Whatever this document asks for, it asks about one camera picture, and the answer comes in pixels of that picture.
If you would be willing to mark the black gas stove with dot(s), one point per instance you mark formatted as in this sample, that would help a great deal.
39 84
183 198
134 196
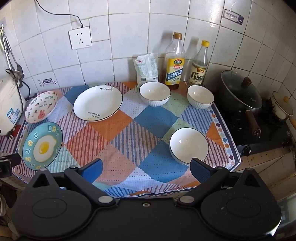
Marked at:
266 139

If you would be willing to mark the purple wall sticker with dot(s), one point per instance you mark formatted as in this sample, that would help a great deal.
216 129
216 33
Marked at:
232 16

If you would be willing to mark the checked patchwork tablecloth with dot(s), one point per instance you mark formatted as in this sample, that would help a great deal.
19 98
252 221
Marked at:
129 139

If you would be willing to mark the white rice cooker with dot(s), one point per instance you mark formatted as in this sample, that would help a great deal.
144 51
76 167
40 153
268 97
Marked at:
9 104

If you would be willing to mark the white wall socket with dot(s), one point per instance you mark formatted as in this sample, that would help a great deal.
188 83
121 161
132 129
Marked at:
79 38

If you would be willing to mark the glass pot lid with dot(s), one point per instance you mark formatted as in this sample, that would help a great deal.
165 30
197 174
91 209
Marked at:
240 90

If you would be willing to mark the white bunny print plate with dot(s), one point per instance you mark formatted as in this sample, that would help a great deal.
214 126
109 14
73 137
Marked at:
40 107

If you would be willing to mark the clear vinegar bottle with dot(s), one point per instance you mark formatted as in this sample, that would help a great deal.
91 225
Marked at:
197 71

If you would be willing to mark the large white plate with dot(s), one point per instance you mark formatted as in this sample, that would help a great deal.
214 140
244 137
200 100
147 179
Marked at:
97 103

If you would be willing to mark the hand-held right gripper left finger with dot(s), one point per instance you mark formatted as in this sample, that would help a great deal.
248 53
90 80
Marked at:
92 171

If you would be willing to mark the metal hanging utensil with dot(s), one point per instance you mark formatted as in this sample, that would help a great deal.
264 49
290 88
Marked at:
17 71

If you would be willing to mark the white ribbed bowl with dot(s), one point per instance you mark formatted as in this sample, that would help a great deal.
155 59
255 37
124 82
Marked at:
187 143
154 92
200 95

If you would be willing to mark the cream enamel pot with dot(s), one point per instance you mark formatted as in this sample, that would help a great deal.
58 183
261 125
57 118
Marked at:
281 109

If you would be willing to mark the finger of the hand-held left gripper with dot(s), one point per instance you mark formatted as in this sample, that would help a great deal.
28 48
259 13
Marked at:
11 158

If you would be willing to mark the blue fried egg plate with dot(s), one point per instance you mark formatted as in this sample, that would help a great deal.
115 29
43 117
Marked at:
44 147

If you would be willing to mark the white seasoning bag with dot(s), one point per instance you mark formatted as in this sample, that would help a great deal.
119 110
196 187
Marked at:
146 69

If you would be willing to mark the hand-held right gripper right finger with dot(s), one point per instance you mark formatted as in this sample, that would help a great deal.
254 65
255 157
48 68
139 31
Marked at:
201 171

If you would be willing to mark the white wall label sticker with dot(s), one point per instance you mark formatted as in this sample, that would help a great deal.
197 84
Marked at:
47 82

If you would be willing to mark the yellow label cooking wine bottle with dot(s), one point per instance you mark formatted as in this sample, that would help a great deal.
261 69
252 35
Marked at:
174 71

